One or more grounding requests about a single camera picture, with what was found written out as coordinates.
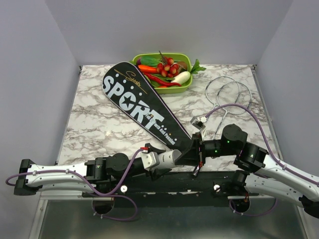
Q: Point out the brown toy mushroom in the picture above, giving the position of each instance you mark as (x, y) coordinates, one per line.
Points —
(182, 64)

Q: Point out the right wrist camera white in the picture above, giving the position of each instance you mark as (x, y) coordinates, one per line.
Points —
(200, 123)

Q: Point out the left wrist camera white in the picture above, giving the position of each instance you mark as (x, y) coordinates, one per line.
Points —
(150, 160)

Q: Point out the white toy radish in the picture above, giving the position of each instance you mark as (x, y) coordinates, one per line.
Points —
(182, 77)

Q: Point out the black racket cover bag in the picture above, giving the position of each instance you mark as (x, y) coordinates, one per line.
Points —
(127, 87)

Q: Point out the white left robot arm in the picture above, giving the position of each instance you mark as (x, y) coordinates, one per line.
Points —
(103, 175)

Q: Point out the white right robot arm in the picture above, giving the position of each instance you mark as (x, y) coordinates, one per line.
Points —
(259, 170)

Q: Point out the orange toy carrot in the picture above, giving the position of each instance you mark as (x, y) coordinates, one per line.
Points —
(147, 69)

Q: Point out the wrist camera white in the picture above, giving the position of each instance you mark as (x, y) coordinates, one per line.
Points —
(200, 123)
(150, 160)

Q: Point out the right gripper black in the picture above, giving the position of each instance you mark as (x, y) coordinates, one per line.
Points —
(192, 156)

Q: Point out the green plastic basket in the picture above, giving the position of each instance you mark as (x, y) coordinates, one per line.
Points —
(152, 59)

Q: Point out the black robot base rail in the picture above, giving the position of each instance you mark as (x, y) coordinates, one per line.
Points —
(179, 189)

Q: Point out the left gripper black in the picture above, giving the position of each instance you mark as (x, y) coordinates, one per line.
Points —
(158, 173)

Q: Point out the red toy cherry bunch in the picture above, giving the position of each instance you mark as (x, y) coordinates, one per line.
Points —
(167, 67)

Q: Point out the white shuttlecock tube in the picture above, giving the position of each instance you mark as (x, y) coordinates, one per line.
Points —
(167, 159)

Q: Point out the red toy chili pepper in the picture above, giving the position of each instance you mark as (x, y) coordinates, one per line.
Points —
(161, 82)

